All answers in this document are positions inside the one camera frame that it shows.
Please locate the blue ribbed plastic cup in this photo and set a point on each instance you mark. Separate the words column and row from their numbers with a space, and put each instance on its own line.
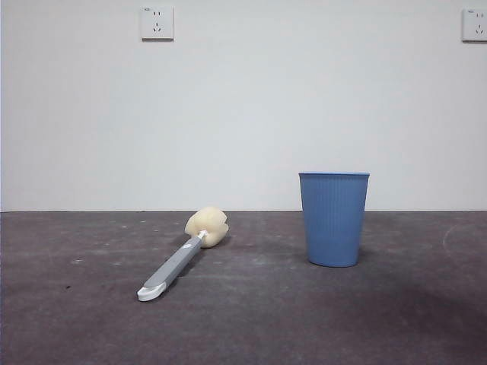
column 334, row 224

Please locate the white wall power socket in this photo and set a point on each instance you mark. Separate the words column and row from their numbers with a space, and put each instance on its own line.
column 158, row 23
column 475, row 25

